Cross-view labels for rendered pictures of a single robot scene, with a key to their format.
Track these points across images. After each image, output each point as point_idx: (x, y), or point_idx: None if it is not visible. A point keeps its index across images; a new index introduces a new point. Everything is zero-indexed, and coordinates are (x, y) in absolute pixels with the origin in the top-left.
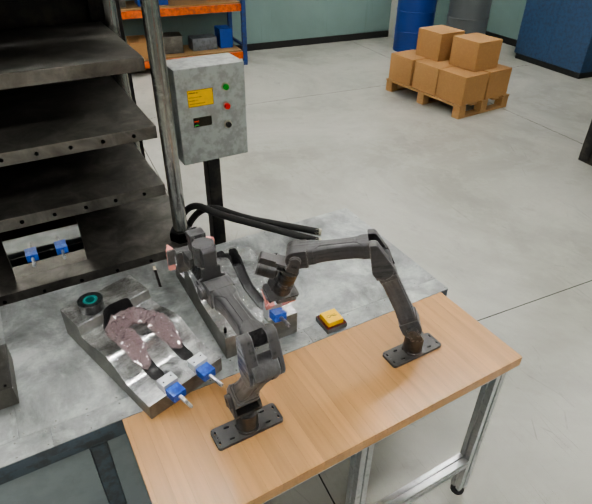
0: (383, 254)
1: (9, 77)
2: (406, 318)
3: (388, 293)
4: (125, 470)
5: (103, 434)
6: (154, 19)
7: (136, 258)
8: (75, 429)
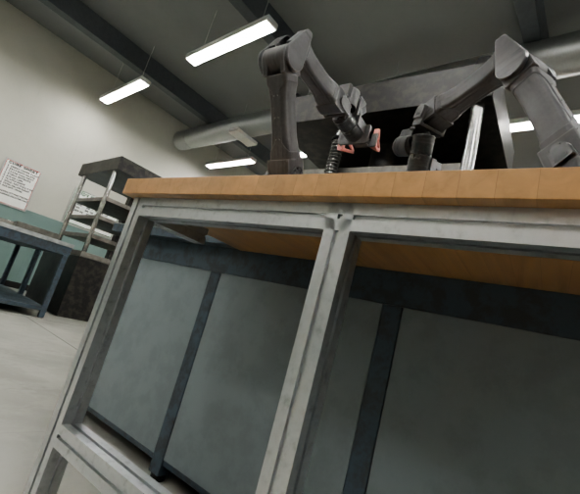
0: (510, 39)
1: (378, 168)
2: (552, 133)
3: (524, 105)
4: (211, 324)
5: (218, 241)
6: (472, 124)
7: None
8: None
